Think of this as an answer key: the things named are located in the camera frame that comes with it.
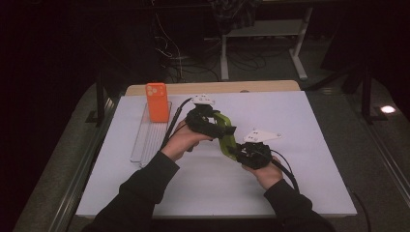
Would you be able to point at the person's left hand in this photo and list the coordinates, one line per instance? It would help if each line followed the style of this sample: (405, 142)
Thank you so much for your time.
(180, 141)

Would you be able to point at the white table mat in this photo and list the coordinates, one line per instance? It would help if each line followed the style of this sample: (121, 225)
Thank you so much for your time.
(199, 187)

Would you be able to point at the dark plaid cloth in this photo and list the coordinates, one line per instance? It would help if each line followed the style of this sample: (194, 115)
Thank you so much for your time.
(233, 14)

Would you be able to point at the orange phone case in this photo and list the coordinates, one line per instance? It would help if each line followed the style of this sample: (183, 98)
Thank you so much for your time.
(157, 103)

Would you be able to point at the white desk frame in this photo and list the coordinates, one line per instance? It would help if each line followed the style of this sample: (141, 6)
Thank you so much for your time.
(264, 28)

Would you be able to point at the green clown phone case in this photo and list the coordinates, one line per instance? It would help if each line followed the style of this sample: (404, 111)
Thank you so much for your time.
(227, 141)

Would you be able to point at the metal rail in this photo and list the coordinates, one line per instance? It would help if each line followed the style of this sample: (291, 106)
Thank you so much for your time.
(77, 180)
(386, 161)

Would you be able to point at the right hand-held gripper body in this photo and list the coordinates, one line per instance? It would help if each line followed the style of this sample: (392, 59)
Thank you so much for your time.
(254, 154)

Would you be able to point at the person's right hand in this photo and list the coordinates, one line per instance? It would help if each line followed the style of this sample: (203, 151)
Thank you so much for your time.
(269, 175)

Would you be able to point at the wooden table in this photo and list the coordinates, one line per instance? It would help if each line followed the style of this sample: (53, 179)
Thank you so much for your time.
(225, 87)

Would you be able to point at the black metal stand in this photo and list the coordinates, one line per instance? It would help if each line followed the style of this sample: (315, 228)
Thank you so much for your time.
(367, 93)
(100, 96)

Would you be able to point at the clear plastic rack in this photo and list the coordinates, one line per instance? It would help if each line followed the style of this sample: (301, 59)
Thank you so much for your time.
(150, 141)

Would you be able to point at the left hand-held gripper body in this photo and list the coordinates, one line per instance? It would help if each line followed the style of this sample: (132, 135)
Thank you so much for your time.
(201, 122)

